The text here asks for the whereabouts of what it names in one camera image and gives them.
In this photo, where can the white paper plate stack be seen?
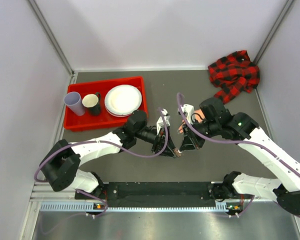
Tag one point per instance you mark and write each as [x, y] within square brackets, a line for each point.
[122, 100]

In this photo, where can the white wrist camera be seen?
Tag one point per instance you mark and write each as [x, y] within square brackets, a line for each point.
[186, 111]
[163, 120]

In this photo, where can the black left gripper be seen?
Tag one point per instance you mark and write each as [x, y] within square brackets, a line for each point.
[160, 142]

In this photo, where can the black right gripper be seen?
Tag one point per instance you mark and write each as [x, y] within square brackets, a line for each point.
[190, 141]

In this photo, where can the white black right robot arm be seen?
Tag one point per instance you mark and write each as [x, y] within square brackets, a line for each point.
[221, 127]

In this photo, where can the dark green mug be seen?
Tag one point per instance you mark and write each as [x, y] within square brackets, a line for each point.
[92, 103]

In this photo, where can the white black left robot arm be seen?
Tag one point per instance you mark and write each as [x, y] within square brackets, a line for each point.
[61, 166]

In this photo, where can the nail polish bottle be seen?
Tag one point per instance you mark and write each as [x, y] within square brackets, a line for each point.
[177, 153]

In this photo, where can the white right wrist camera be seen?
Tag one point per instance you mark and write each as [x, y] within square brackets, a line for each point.
[186, 111]

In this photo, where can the red black plaid shirt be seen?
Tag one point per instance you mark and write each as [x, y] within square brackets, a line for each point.
[234, 74]

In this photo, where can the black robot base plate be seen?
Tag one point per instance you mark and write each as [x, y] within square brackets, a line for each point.
[157, 194]

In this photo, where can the mannequin hand with nails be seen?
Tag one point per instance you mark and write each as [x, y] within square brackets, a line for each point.
[197, 116]

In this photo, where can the lilac plastic cup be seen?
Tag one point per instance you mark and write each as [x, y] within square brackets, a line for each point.
[73, 101]

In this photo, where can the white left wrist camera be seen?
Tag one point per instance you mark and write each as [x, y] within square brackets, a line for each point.
[163, 120]

